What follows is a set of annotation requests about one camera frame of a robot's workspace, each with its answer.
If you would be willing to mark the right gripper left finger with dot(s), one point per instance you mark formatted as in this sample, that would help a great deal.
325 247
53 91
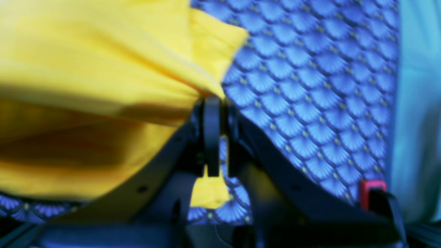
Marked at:
149 210

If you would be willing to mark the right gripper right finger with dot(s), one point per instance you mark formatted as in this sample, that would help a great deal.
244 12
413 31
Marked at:
291 211

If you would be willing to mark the yellow T-shirt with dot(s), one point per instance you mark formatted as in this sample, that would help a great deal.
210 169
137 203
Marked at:
92 89

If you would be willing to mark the red table clamp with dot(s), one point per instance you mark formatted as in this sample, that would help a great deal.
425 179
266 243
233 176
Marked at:
366 189

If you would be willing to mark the white plastic bin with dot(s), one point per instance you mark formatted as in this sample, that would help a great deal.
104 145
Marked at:
416 161

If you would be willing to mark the blue fan-pattern tablecloth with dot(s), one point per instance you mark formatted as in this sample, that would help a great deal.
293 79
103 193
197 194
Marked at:
316 75

